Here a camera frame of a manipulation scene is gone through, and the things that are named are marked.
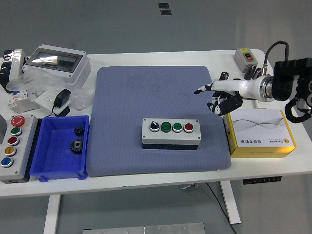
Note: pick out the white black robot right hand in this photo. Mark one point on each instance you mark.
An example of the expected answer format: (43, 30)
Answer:
(246, 87)

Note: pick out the grey four-button control box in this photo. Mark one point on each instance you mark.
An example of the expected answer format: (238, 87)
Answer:
(170, 140)

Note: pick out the grey five-button control station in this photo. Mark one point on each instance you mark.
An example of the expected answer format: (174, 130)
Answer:
(20, 161)

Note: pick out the black cylindrical capacitor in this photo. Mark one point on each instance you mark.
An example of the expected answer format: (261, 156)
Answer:
(224, 76)
(249, 72)
(256, 73)

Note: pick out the white and yellow carton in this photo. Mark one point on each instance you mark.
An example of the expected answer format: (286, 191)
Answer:
(258, 126)

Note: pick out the black table height controller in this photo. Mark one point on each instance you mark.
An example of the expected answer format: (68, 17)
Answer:
(262, 180)

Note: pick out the black floor plate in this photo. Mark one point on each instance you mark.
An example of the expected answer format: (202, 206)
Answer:
(163, 5)
(165, 12)

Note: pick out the white table leg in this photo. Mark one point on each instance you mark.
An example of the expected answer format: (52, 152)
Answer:
(51, 214)
(230, 202)

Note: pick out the blue-grey table mat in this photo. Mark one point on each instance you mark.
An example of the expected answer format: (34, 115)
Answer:
(126, 92)

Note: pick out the small black bevel gear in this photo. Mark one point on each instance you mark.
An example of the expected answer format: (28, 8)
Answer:
(79, 131)

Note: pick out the large black bevel gear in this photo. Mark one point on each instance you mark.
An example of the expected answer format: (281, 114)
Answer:
(76, 145)

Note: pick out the clear plastic bag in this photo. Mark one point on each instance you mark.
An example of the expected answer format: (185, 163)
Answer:
(46, 81)

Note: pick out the blue plastic bin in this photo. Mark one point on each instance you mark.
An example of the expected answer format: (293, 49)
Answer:
(56, 161)

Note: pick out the white circuit breaker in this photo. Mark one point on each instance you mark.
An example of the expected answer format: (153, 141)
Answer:
(20, 100)

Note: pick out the grey two-button switch box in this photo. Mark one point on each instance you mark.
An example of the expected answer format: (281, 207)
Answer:
(241, 59)

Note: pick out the grey under-table bracket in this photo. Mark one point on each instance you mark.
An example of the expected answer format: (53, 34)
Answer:
(189, 186)

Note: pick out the grey windowed distribution enclosure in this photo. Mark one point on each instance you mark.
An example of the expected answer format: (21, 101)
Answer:
(80, 68)

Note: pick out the grey metal base plate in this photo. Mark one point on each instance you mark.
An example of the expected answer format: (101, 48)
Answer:
(146, 229)

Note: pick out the white wall socket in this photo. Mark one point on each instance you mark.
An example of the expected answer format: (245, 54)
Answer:
(45, 98)

